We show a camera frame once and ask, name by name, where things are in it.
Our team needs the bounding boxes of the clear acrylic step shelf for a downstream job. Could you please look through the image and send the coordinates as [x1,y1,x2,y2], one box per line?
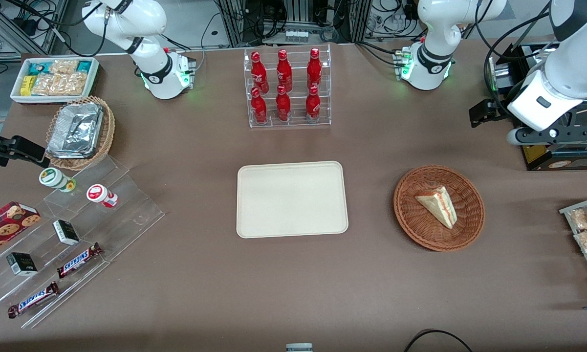
[0,155,166,329]

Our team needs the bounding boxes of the clear acrylic bottle rack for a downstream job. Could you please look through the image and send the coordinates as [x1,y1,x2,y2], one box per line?
[243,44,332,129]

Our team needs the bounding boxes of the wrapped triangle sandwich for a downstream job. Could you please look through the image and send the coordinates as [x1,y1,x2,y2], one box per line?
[414,186,456,230]

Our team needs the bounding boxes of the cream plastic tray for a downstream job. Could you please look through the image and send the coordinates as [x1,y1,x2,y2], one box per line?
[237,161,349,239]

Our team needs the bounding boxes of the Snickers chocolate bar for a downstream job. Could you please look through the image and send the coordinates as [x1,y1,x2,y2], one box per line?
[7,282,60,319]
[56,242,103,280]

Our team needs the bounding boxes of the dark brown wicker basket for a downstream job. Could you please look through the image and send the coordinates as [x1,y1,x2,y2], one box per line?
[393,165,485,252]

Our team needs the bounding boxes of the red lid yogurt cup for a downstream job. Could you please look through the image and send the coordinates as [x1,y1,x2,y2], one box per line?
[87,184,119,209]

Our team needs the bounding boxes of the red plaid cookie box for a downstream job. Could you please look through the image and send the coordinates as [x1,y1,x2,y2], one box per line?
[0,201,42,261]

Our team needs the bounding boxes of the silver foil packets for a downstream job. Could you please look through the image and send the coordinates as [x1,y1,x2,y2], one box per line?
[46,102,104,159]

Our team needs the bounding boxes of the light tan wicker basket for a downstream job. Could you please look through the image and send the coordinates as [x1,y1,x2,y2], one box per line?
[45,96,116,171]

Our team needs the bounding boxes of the black cable loop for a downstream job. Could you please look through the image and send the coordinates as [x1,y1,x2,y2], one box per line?
[403,329,475,352]

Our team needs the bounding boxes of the red cola bottle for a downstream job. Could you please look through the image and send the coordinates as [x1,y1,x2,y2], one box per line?
[305,86,321,119]
[276,85,291,121]
[251,88,268,124]
[307,48,322,90]
[277,49,293,92]
[251,51,269,94]

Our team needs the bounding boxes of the white snack bin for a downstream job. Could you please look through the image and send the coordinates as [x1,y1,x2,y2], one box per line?
[10,57,100,105]

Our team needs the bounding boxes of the green lid yogurt cup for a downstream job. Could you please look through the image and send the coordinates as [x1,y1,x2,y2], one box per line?
[39,167,77,193]

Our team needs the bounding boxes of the small black carton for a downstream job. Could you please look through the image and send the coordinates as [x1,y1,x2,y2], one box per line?
[53,220,80,246]
[6,252,38,278]

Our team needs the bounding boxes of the aluminium frame rack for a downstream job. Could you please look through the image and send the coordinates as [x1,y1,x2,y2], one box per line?
[215,0,372,47]

